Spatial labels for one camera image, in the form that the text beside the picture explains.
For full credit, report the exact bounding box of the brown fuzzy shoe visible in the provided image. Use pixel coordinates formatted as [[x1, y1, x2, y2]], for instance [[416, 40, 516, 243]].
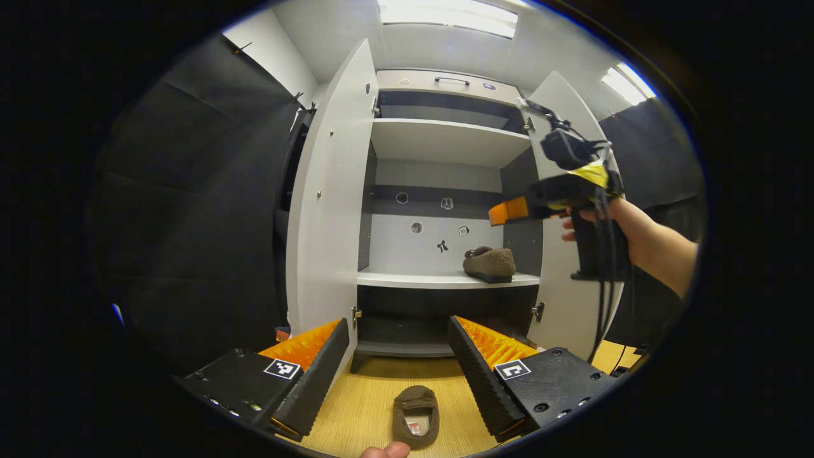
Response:
[[392, 385, 440, 449], [462, 246, 517, 284]]

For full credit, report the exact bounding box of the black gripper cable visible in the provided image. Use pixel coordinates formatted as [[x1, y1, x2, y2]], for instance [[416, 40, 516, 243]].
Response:
[[586, 191, 637, 366]]

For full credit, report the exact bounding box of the grey shoe cabinet door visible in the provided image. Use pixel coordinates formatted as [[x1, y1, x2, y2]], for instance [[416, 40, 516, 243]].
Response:
[[286, 38, 379, 363], [525, 70, 627, 360]]

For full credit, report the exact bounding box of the grey shoe cabinet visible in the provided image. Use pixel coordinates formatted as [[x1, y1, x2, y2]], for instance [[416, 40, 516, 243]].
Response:
[[353, 69, 544, 373]]

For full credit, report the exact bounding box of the ceiling light panel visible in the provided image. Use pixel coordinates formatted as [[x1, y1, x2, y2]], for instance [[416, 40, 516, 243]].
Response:
[[377, 0, 519, 39], [601, 62, 656, 106]]

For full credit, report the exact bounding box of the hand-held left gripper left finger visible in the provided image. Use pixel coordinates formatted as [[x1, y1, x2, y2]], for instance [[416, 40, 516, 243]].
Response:
[[178, 318, 350, 441]]

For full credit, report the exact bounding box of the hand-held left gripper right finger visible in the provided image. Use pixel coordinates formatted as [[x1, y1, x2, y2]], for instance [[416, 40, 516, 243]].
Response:
[[448, 316, 617, 443]]

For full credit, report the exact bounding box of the black backdrop cloth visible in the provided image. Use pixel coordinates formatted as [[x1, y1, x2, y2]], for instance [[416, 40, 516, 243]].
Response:
[[598, 99, 707, 347], [89, 35, 319, 376]]

